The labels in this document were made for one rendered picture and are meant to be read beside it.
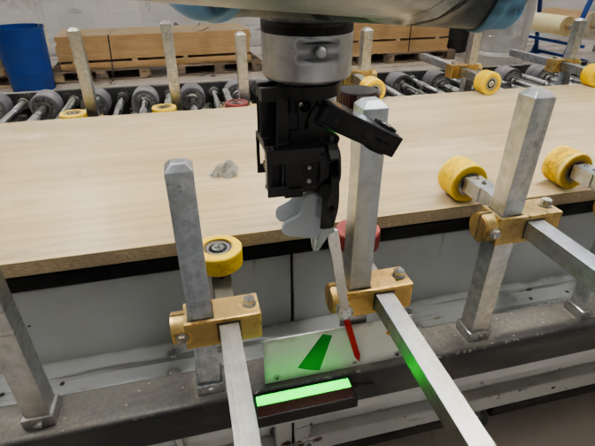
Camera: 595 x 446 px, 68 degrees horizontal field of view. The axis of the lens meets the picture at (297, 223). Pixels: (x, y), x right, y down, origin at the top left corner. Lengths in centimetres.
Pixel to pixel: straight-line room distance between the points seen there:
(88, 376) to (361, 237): 61
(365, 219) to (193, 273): 25
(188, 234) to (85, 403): 37
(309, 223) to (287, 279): 44
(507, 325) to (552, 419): 88
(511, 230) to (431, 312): 37
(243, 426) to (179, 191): 29
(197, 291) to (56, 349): 45
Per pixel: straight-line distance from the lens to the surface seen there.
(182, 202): 57
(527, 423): 178
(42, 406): 81
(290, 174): 47
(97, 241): 84
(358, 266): 69
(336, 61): 44
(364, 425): 142
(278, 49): 43
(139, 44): 636
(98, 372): 100
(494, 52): 460
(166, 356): 98
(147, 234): 83
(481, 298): 86
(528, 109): 71
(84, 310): 96
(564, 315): 106
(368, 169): 61
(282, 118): 46
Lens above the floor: 132
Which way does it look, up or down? 31 degrees down
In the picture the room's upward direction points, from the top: straight up
